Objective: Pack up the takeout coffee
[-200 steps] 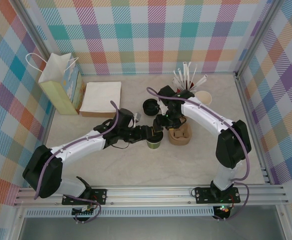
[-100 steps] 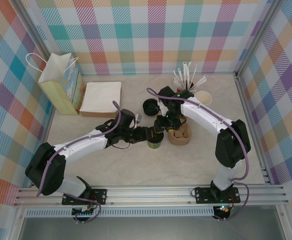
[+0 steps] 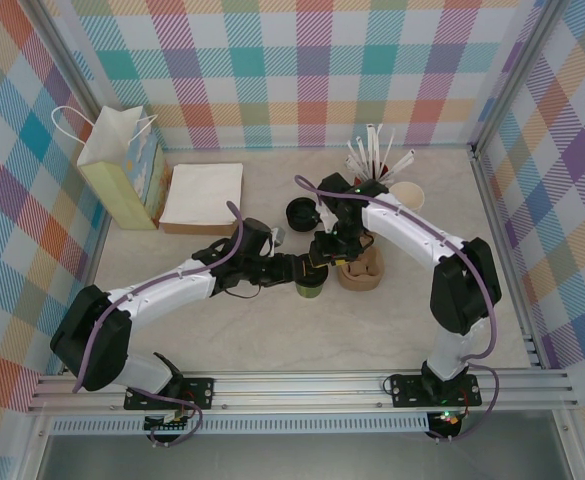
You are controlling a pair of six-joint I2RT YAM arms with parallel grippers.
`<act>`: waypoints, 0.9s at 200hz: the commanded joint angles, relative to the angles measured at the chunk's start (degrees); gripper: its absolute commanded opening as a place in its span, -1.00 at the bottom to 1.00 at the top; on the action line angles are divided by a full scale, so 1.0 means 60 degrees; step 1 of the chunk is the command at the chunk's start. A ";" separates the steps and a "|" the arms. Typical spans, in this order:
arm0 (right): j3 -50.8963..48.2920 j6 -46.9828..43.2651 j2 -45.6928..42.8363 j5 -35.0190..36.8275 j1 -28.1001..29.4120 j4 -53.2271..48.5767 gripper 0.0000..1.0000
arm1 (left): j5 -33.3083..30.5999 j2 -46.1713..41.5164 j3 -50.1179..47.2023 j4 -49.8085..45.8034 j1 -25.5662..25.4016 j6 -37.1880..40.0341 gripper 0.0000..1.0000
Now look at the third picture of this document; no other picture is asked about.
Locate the small circuit board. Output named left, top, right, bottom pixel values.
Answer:
left=429, top=409, right=462, bottom=429
left=144, top=409, right=193, bottom=434

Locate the brown cardboard napkin tray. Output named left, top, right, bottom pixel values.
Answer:
left=159, top=219, right=241, bottom=236

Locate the green paper coffee cup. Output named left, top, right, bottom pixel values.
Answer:
left=294, top=272, right=329, bottom=300

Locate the aluminium frame post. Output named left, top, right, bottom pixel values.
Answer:
left=34, top=0, right=104, bottom=119
left=469, top=0, right=566, bottom=151

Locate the white napkin stack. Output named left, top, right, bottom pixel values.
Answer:
left=159, top=162, right=246, bottom=226

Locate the green paper cup stack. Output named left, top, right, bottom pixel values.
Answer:
left=387, top=180, right=426, bottom=214

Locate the white slotted cable duct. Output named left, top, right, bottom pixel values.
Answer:
left=51, top=417, right=431, bottom=435

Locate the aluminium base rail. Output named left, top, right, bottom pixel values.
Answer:
left=26, top=369, right=578, bottom=414

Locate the brown cardboard cup carrier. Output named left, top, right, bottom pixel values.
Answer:
left=336, top=234, right=386, bottom=292

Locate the aluminium frame side rail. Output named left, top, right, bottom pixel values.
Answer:
left=470, top=144, right=543, bottom=370

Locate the printed paper gift bag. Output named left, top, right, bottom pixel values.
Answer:
left=51, top=104, right=169, bottom=231

